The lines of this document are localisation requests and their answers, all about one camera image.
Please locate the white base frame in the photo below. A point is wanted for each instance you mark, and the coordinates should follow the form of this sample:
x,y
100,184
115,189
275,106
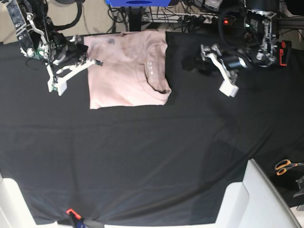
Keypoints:
x,y
14,212
254,203

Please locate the black table cloth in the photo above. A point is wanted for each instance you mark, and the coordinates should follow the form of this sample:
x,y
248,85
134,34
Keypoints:
x,y
151,165

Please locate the white power strip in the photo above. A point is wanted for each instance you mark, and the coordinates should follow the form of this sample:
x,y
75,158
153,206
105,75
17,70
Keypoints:
x,y
172,17

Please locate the blue plastic bin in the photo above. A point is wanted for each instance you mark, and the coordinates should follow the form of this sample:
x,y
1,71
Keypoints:
x,y
138,3

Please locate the black metal bracket right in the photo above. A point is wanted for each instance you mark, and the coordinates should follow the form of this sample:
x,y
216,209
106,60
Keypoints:
x,y
300,184

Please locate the pink T-shirt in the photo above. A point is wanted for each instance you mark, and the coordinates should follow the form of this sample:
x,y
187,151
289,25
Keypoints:
x,y
132,71

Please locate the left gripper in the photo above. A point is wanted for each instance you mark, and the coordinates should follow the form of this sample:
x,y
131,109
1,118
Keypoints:
x,y
213,58

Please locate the black table stand post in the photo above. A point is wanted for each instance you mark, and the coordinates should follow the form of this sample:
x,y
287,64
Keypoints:
x,y
135,18

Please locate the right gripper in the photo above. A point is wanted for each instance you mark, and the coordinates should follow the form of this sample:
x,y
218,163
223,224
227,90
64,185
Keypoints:
x,y
67,52

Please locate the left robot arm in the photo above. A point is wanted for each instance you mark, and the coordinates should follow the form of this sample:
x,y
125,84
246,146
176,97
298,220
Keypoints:
x,y
259,48

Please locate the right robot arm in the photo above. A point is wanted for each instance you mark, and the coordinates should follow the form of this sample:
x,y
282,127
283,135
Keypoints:
x,y
41,40

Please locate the red black clamp right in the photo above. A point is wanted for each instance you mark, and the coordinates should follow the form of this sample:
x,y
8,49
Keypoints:
x,y
284,52

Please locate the orange handled scissors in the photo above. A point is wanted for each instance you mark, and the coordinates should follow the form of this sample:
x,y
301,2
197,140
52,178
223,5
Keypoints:
x,y
284,165

